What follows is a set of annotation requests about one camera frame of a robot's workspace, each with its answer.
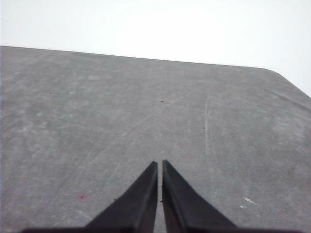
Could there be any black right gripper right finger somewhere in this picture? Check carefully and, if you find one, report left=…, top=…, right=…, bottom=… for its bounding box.
left=161, top=159, right=238, bottom=229

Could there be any grey table cloth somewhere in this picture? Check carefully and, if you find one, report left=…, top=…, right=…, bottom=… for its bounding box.
left=0, top=45, right=311, bottom=233

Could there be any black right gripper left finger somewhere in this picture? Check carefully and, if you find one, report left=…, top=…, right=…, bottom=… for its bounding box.
left=85, top=161, right=158, bottom=229

